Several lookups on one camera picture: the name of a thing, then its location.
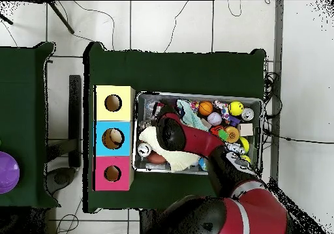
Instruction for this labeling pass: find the clear packet of blue sweets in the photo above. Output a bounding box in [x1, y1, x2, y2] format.
[143, 99, 159, 116]

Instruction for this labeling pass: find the wooden box with three holes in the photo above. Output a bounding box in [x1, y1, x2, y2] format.
[93, 85, 136, 192]

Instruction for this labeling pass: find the mint waffle cloth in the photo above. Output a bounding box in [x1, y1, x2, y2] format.
[176, 99, 209, 132]

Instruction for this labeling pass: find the small orange basketball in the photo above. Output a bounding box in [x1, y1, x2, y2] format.
[198, 101, 214, 117]

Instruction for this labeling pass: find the small white baseball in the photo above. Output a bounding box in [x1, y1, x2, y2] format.
[207, 111, 223, 127]

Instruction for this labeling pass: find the cream waffle cloth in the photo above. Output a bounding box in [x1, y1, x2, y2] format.
[138, 126, 202, 173]

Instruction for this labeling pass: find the yellow smiley ball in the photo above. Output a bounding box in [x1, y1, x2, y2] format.
[228, 100, 244, 117]

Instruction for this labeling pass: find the toy hamburger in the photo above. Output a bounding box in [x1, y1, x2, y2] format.
[222, 126, 240, 144]

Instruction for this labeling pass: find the plain wooden cube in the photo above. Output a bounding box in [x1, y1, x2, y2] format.
[237, 123, 254, 137]

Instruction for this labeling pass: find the grey stand foot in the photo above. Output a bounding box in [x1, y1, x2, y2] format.
[43, 166, 77, 196]

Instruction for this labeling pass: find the black tripod leg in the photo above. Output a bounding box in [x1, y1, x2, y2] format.
[46, 1, 76, 35]
[0, 12, 14, 25]

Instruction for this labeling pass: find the dark green side table cloth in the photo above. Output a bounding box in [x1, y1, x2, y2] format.
[0, 41, 61, 209]

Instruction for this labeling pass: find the purple bowl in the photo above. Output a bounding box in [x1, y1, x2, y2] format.
[0, 151, 21, 194]

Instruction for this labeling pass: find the shallow wire mesh bin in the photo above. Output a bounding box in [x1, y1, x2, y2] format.
[132, 91, 264, 178]

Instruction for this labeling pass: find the black floor cable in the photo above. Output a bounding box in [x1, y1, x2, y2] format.
[263, 128, 334, 144]

